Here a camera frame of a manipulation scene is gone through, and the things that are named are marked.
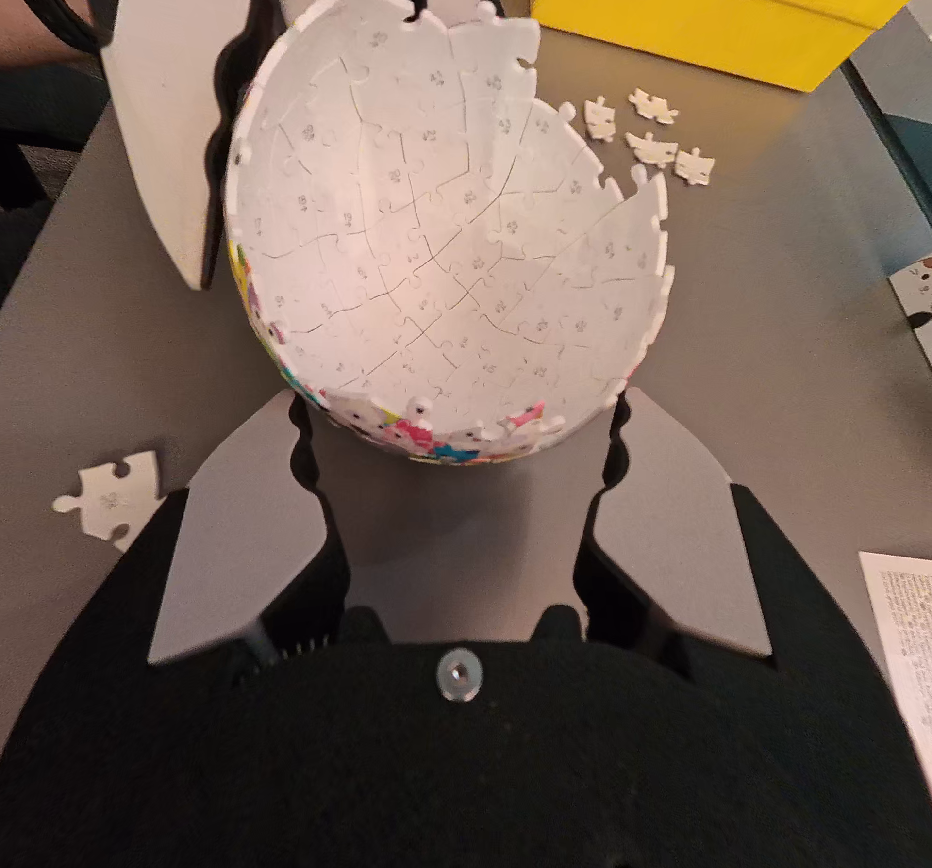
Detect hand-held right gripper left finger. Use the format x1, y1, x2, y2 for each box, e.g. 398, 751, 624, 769
148, 388, 345, 665

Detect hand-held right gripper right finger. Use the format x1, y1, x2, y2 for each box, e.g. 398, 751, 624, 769
574, 386, 773, 659

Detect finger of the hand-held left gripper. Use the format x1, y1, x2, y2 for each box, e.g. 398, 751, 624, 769
98, 0, 283, 293

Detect colourful cartoon puzzle ball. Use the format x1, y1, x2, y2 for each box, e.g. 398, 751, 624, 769
222, 0, 674, 467

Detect white puzzle piece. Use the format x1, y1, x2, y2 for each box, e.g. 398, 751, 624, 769
673, 147, 716, 187
583, 96, 618, 143
625, 131, 680, 169
51, 450, 167, 554
628, 87, 680, 125

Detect person's left hand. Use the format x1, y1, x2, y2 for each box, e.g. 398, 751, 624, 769
0, 0, 97, 70

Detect person's dark pants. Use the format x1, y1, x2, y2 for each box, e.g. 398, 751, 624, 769
0, 66, 110, 301

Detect printed paper leaflet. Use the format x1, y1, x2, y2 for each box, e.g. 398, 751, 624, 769
858, 551, 932, 763

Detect yellow plastic box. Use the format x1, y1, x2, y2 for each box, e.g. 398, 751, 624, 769
517, 0, 932, 94

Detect cartoon printed card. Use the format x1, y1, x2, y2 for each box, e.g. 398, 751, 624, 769
887, 255, 932, 368

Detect teal cardboard box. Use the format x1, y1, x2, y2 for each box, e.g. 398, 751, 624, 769
843, 5, 932, 225

